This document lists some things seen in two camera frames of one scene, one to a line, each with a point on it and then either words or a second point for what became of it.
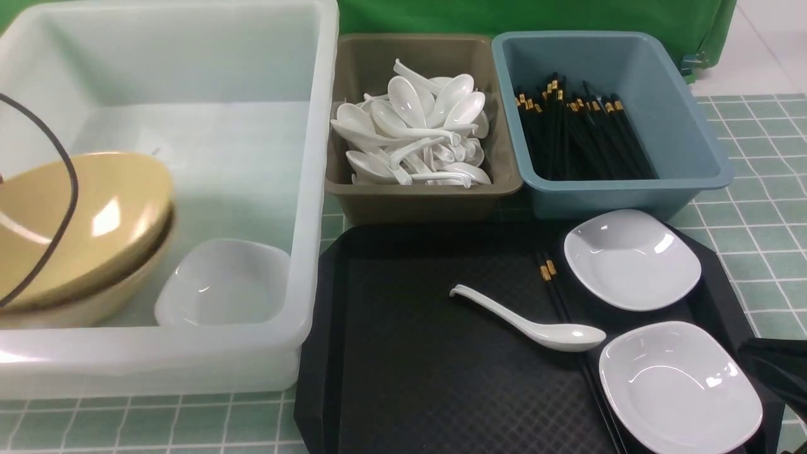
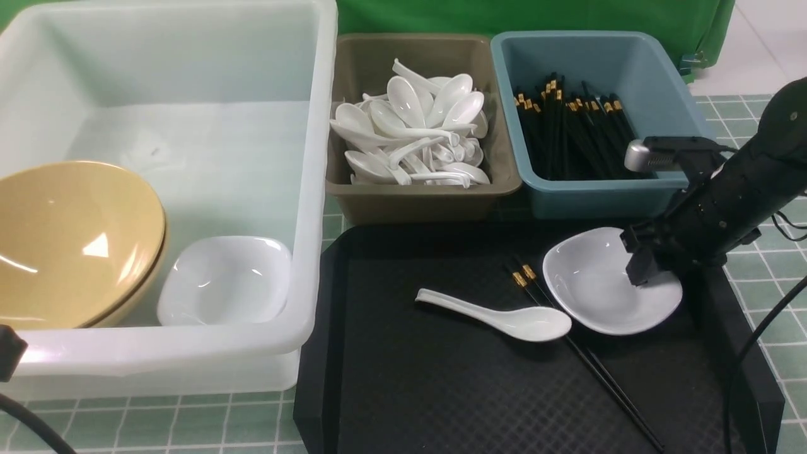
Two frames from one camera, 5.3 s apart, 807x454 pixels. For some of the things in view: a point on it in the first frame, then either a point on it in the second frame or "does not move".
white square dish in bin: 205,282 does not move
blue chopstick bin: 685,152 does not move
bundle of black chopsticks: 584,139 does not move
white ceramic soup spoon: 570,337 -> 538,323
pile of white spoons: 426,132 does not move
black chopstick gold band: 586,355 -> 530,273
